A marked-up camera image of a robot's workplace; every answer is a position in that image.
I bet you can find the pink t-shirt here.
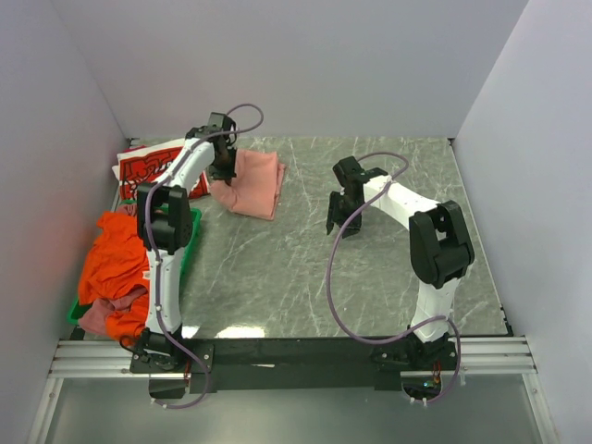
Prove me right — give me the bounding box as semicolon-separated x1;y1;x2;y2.
210;149;286;221

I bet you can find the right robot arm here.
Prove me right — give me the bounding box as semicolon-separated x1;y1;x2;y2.
326;156;475;369

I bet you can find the aluminium rail frame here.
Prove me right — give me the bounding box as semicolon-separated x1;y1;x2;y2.
28;336;559;443

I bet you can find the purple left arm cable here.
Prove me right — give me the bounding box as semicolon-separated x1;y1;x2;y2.
138;103;265;411

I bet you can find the mauve t-shirt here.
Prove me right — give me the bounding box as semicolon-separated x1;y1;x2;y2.
77;203;152;335

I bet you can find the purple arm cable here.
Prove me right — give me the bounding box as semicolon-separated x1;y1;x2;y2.
327;152;463;406
138;103;265;411

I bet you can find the orange t-shirt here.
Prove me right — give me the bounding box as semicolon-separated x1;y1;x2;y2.
77;210;154;341

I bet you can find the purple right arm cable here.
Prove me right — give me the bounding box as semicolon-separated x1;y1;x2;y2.
327;152;463;406

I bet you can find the folded red coca-cola t-shirt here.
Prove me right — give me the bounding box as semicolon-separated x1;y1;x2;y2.
112;139;184;201

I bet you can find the green plastic bin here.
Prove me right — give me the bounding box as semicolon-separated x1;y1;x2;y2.
67;199;204;327

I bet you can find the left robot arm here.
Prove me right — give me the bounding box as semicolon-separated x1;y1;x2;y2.
134;113;237;372

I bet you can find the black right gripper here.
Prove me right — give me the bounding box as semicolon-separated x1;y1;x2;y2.
326;191;364;240

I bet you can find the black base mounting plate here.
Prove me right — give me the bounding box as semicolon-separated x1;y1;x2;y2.
130;335;458;393

